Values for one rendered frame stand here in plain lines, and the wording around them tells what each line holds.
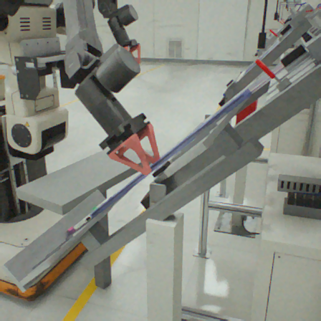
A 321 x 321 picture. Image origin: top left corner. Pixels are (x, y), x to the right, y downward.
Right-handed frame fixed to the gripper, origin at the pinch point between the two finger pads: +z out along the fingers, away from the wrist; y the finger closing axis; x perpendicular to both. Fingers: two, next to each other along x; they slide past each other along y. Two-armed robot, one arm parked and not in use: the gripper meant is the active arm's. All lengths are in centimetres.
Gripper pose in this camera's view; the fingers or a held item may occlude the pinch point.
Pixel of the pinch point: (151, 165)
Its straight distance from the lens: 69.0
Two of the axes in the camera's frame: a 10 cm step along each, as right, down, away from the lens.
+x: -6.8, 5.2, 5.1
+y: 3.8, -3.5, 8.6
